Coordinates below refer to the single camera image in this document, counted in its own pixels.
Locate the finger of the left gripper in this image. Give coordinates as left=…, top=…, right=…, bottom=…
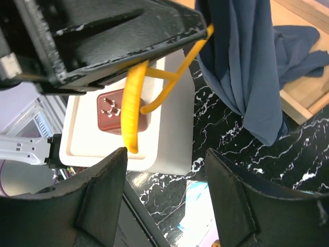
left=15, top=1, right=207, bottom=86

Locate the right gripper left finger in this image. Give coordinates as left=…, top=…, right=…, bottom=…
left=1, top=148, right=127, bottom=246

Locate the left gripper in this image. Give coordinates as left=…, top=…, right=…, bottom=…
left=1, top=1, right=85, bottom=95

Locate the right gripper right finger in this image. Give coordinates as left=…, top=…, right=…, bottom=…
left=205, top=149, right=328, bottom=246

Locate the yellow plastic hanger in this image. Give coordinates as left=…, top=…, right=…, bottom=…
left=120, top=23, right=215, bottom=154

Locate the blue tank top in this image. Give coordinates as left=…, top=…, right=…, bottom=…
left=194, top=0, right=329, bottom=147

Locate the dog picture book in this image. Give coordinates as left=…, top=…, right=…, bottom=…
left=165, top=180, right=220, bottom=246

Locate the red cube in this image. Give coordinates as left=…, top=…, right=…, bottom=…
left=96, top=89, right=148, bottom=136

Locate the black marble mat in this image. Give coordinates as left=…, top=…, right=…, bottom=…
left=127, top=61, right=328, bottom=246

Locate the white foam box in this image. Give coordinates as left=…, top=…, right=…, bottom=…
left=59, top=50, right=195, bottom=175

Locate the wooden clothes rack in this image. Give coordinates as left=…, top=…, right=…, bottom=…
left=271, top=1, right=328, bottom=125

